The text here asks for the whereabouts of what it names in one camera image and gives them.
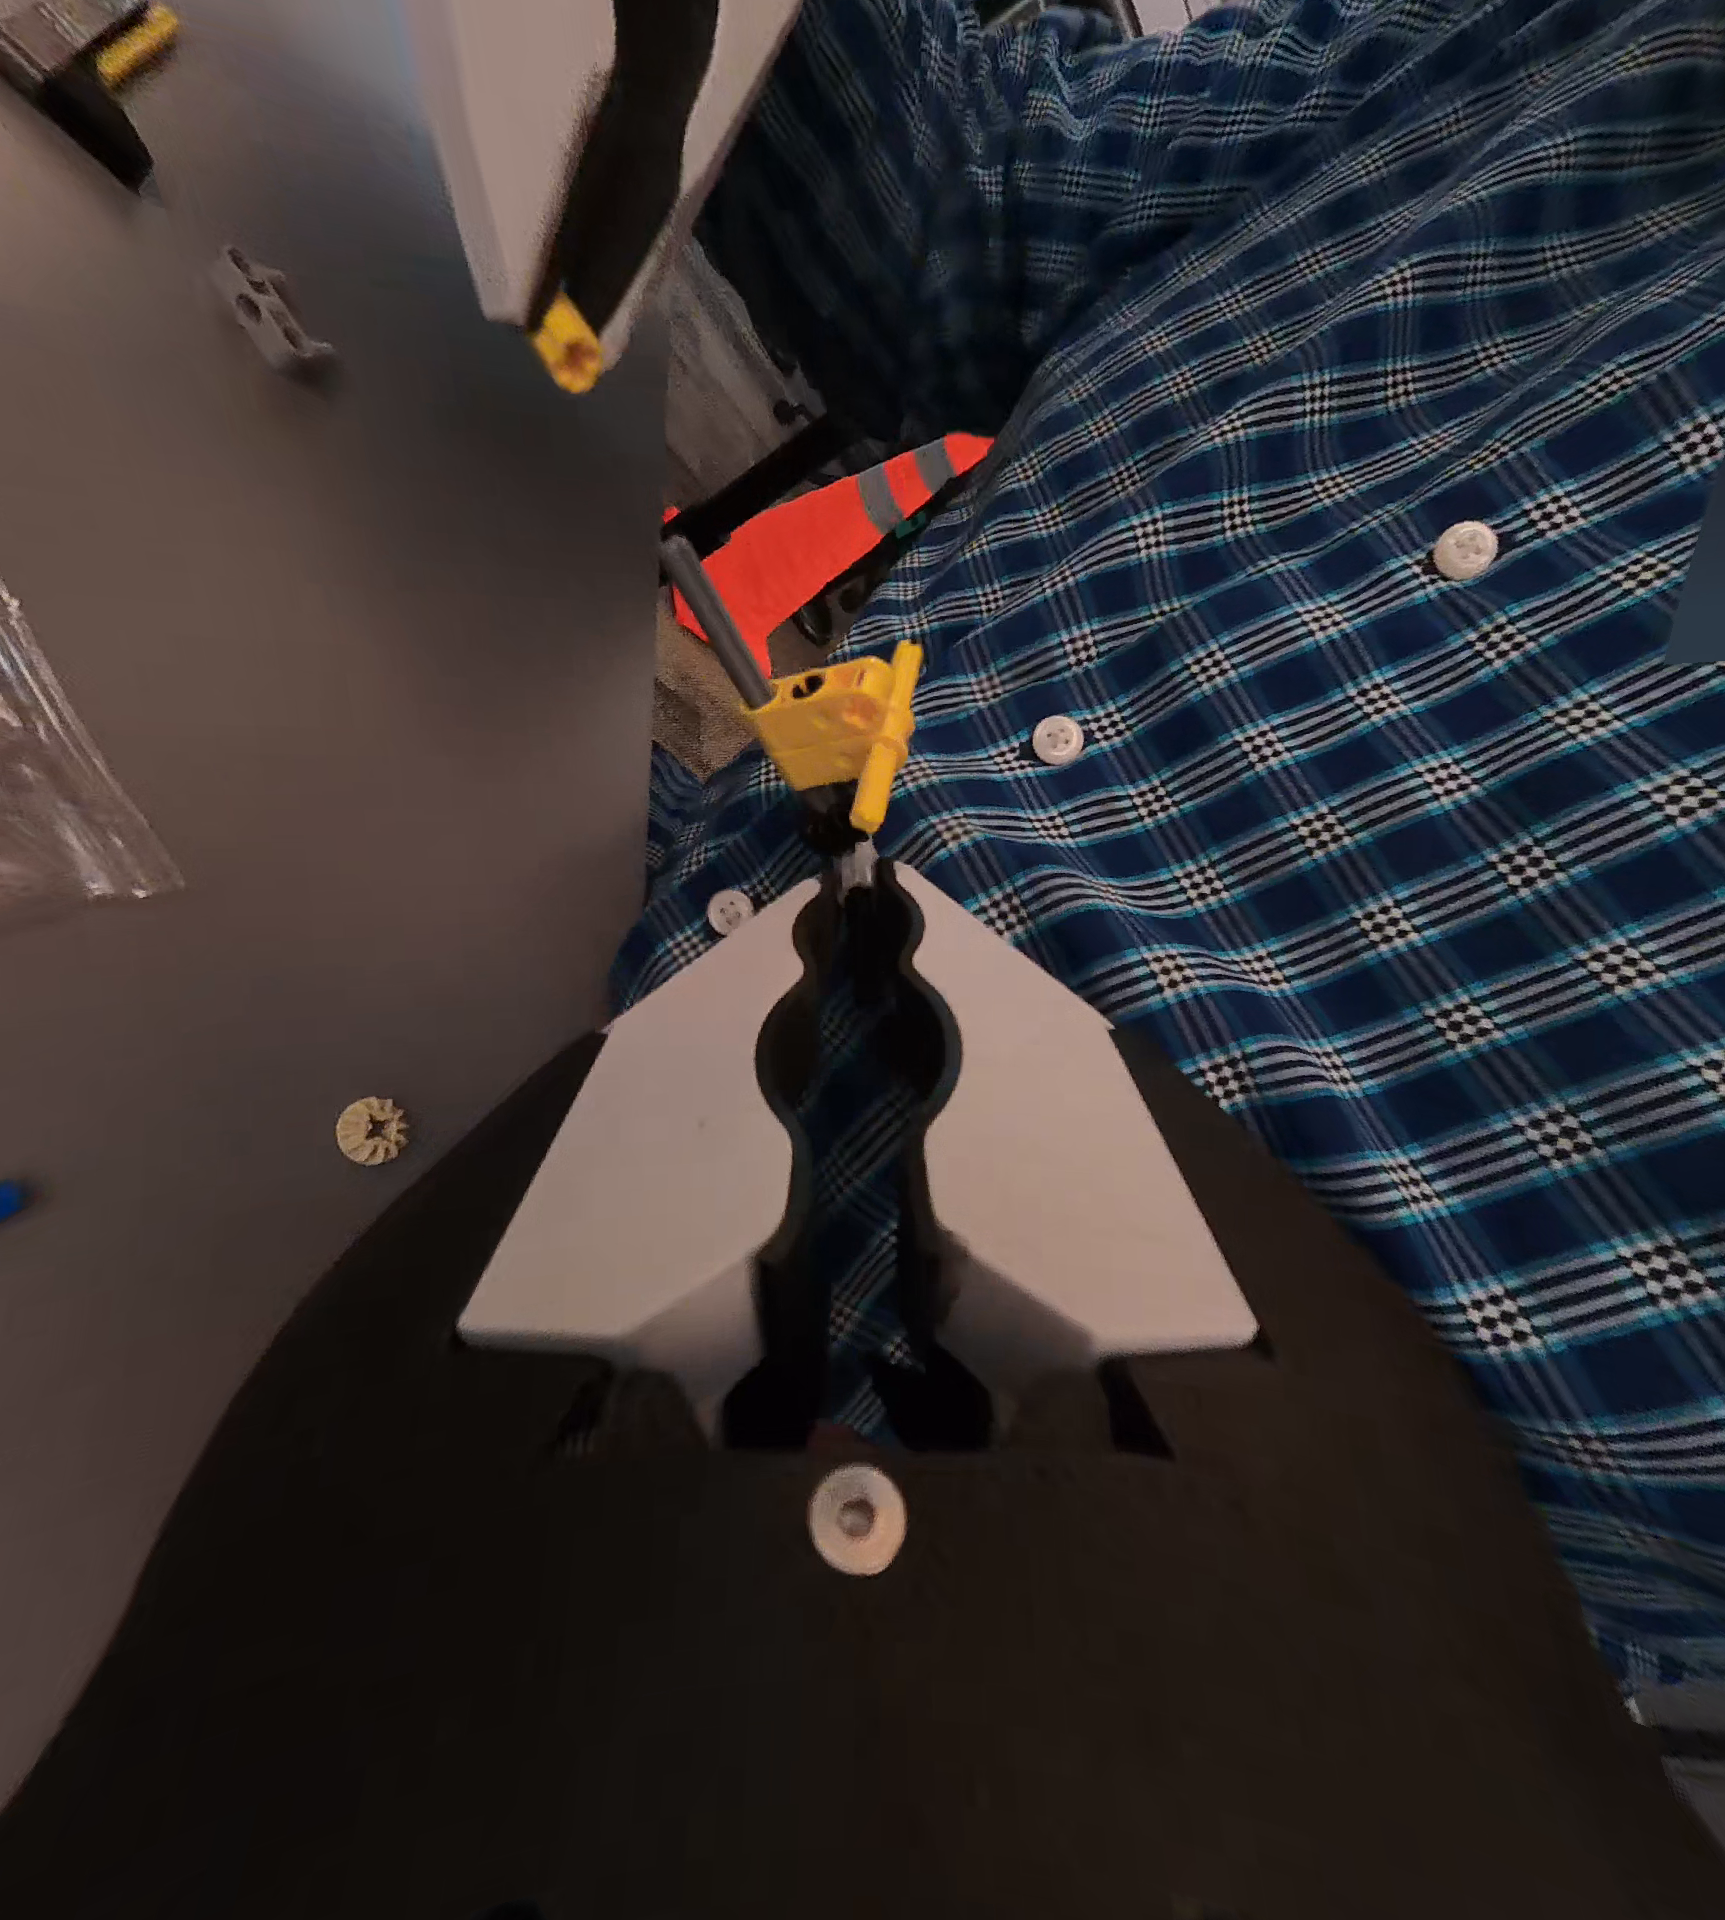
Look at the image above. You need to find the blue plaid shirt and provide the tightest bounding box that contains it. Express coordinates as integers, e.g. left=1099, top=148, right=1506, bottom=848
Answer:
left=607, top=0, right=1725, bottom=1702

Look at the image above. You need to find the yellow lego steering assembly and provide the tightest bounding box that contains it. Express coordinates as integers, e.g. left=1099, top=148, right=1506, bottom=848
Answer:
left=653, top=537, right=924, bottom=910

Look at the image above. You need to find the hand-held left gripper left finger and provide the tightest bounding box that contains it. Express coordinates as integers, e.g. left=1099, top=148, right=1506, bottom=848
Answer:
left=455, top=886, right=827, bottom=1444

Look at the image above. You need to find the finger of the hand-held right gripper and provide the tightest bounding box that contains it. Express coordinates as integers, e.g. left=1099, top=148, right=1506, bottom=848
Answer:
left=415, top=0, right=674, bottom=325
left=589, top=0, right=807, bottom=363

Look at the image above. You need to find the orange safety vest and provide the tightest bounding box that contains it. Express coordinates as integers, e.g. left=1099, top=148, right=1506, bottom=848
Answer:
left=659, top=425, right=998, bottom=650

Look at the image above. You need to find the small yellow lego connector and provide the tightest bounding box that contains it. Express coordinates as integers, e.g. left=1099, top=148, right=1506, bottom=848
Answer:
left=527, top=288, right=607, bottom=400

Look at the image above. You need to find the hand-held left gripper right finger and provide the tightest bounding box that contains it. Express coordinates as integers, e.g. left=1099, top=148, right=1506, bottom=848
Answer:
left=883, top=861, right=1263, bottom=1444

